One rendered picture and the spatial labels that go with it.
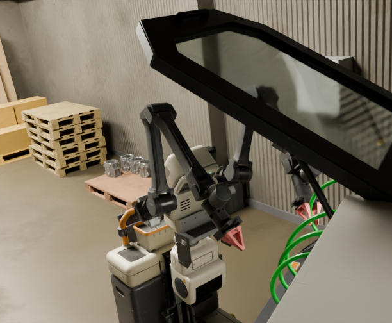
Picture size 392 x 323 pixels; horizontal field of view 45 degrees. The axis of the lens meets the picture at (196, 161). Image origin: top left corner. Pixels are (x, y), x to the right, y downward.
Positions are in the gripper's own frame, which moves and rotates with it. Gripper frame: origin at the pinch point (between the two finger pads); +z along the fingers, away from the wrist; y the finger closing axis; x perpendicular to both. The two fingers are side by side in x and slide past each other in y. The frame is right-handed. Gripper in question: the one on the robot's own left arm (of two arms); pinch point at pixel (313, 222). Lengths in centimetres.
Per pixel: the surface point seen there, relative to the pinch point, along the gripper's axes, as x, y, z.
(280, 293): 22.2, -7.5, 18.1
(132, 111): 349, 36, -318
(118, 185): 334, 5, -200
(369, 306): -74, -49, 46
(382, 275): -72, -43, 41
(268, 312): 18.4, -16.0, 25.1
